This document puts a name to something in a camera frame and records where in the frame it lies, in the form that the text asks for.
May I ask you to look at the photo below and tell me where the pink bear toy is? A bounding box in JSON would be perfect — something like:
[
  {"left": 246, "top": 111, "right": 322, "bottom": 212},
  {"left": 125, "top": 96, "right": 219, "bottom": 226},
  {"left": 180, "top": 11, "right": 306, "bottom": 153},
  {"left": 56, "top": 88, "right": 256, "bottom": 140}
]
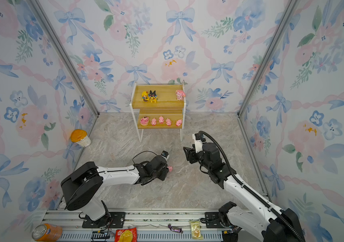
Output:
[{"left": 140, "top": 116, "right": 149, "bottom": 126}]

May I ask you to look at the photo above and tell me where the black yellow duck toy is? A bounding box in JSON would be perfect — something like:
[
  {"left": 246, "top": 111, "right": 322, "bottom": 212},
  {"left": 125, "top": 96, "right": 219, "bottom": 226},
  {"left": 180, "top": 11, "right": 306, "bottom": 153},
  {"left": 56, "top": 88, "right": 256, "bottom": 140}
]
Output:
[{"left": 149, "top": 91, "right": 157, "bottom": 103}]

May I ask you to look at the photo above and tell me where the yellow bear toy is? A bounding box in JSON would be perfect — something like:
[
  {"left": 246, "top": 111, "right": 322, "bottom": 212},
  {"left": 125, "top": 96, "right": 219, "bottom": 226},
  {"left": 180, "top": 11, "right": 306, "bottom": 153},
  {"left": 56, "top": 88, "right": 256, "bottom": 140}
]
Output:
[{"left": 142, "top": 91, "right": 149, "bottom": 102}]

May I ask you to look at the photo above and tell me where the pink toy with blue bow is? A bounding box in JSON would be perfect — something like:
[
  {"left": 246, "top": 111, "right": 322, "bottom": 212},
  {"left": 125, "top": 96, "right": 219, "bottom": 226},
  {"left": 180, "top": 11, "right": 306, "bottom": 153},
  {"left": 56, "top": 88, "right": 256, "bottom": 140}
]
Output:
[{"left": 176, "top": 90, "right": 186, "bottom": 100}]

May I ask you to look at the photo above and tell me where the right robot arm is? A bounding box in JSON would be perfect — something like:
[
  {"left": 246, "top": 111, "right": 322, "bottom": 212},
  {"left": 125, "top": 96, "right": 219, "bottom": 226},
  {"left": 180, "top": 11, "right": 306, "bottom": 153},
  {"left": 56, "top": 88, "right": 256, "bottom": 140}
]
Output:
[{"left": 183, "top": 131, "right": 306, "bottom": 242}]

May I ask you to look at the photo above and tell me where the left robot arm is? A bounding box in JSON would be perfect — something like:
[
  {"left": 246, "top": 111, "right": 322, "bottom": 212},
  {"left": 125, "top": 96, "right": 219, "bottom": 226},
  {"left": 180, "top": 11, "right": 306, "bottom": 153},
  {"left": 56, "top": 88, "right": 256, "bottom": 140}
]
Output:
[{"left": 60, "top": 151, "right": 172, "bottom": 228}]

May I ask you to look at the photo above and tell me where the wooden two-tier shelf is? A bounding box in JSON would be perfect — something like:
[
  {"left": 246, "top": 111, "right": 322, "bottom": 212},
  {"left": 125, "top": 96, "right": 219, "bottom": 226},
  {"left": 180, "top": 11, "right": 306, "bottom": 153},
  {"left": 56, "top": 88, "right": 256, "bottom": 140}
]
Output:
[{"left": 129, "top": 83, "right": 187, "bottom": 142}]

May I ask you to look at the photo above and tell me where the purple wrapped candy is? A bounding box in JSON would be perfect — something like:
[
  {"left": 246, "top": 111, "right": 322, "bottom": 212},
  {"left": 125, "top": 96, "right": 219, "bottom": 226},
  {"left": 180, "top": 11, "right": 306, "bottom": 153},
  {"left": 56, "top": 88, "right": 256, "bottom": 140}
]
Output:
[{"left": 168, "top": 224, "right": 183, "bottom": 234}]

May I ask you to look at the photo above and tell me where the green snack packet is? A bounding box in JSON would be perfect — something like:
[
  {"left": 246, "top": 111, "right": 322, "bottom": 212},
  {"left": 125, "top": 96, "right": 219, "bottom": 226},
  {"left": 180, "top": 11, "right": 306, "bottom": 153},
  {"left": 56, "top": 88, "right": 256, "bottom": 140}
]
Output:
[{"left": 190, "top": 221, "right": 204, "bottom": 240}]

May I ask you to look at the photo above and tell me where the red snack packet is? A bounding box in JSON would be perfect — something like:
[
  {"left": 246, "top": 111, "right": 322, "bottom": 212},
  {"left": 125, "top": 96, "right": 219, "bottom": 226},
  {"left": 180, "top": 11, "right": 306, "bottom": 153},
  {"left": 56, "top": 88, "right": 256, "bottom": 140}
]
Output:
[{"left": 115, "top": 228, "right": 137, "bottom": 242}]

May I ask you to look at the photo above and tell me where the orange soda can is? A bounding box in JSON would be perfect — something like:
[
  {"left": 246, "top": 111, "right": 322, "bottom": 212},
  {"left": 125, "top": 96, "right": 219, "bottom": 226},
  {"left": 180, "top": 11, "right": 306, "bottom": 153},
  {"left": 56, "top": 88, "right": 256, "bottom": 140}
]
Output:
[{"left": 32, "top": 223, "right": 63, "bottom": 242}]

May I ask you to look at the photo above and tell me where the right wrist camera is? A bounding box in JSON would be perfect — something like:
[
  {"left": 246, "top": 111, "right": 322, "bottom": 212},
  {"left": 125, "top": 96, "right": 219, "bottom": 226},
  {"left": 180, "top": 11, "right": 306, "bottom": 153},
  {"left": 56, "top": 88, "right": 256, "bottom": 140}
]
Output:
[{"left": 192, "top": 133, "right": 206, "bottom": 153}]

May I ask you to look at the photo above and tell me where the aluminium rail base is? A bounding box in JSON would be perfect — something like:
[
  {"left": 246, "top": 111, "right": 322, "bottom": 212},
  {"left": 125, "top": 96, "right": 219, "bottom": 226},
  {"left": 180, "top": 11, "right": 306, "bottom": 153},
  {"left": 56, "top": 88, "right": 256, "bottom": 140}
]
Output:
[{"left": 43, "top": 209, "right": 248, "bottom": 242}]

